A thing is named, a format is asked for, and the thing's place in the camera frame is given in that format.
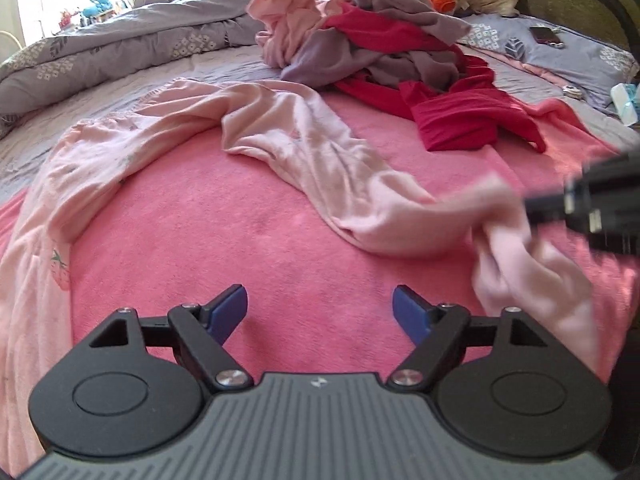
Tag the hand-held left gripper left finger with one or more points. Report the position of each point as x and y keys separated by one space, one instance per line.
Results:
x=227 y=310

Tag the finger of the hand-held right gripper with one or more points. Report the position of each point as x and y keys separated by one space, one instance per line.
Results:
x=545 y=209

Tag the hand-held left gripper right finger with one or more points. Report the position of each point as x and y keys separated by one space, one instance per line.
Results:
x=410 y=315

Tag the pink strawberry print pants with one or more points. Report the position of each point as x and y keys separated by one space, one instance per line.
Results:
x=310 y=160

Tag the coral pink blanket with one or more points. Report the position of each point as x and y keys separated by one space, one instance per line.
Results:
x=225 y=240

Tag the white blue packet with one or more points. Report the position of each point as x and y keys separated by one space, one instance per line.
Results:
x=627 y=102

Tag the small white object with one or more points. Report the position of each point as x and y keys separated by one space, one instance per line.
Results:
x=572 y=91

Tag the grey leaf print pillow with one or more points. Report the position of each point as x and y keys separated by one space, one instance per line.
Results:
x=590 y=55

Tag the dark smartphone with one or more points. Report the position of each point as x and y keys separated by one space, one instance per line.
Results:
x=545 y=35

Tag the grey bed sheet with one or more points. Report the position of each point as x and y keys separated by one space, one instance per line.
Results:
x=100 y=95

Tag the mauve garment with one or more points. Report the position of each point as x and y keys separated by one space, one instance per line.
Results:
x=325 y=55

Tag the grey patterned duvet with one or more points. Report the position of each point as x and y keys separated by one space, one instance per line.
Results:
x=125 y=30

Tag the blue plush toy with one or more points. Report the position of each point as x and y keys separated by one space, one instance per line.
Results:
x=97 y=7

